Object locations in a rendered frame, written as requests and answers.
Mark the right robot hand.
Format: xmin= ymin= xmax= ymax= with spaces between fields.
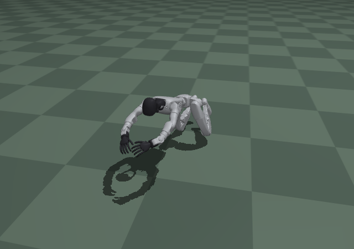
xmin=120 ymin=131 xmax=134 ymax=154

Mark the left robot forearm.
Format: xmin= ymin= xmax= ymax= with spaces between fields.
xmin=152 ymin=121 xmax=172 ymax=145

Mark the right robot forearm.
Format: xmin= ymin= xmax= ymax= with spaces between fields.
xmin=121 ymin=113 xmax=135 ymax=135

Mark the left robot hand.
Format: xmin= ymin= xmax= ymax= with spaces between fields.
xmin=131 ymin=139 xmax=158 ymax=157

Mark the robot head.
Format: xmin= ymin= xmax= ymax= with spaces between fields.
xmin=142 ymin=97 xmax=165 ymax=116

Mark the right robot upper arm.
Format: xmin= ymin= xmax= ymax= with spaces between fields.
xmin=132 ymin=100 xmax=144 ymax=123

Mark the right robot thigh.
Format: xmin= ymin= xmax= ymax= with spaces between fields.
xmin=175 ymin=113 xmax=185 ymax=131

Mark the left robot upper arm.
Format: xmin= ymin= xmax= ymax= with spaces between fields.
xmin=169 ymin=102 xmax=181 ymax=132

